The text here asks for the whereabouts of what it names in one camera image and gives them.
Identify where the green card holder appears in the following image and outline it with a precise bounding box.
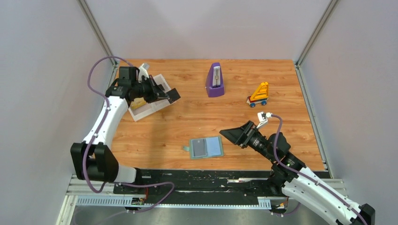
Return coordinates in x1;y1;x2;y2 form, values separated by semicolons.
183;136;224;159

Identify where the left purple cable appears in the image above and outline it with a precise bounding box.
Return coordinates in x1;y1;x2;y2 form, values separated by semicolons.
82;56;176;214

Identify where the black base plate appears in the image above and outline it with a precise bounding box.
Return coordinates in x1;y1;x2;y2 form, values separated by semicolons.
112;168;318;206

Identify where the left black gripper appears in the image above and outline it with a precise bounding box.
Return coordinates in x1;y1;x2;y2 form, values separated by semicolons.
131;75;168;104

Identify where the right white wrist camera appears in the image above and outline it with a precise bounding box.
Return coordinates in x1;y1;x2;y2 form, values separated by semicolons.
257;112;272;130

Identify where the aluminium slotted rail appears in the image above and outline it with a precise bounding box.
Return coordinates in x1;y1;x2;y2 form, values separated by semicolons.
66;176;272;210

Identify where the yellow toy car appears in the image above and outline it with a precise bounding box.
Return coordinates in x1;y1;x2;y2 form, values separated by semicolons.
246;82;269;108

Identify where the purple metronome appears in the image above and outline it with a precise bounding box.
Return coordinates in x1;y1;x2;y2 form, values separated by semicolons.
206;62;225;98

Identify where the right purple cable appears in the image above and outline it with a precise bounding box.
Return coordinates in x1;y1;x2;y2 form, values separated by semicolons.
271;114;369;225

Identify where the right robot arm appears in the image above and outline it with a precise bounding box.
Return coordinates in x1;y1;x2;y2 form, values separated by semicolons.
220;121;375;225

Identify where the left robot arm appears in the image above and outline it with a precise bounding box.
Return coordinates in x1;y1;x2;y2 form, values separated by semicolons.
70;64;180;194

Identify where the white two-compartment tray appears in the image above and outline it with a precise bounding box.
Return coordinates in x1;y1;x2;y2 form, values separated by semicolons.
128;74;171;121

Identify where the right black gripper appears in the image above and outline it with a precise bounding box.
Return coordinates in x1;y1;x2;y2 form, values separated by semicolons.
219;121;275;163

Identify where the gold card in tray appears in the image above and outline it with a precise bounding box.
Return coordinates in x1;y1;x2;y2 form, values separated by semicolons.
130;98;146;110

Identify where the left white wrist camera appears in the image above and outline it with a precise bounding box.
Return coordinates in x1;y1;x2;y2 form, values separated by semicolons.
138;63;150;82

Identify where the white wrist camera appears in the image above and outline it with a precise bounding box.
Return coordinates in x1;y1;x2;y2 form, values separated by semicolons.
138;63;150;82
257;112;272;130

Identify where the purple cable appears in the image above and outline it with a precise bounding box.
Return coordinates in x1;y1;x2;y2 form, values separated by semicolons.
82;56;176;214
271;114;369;225

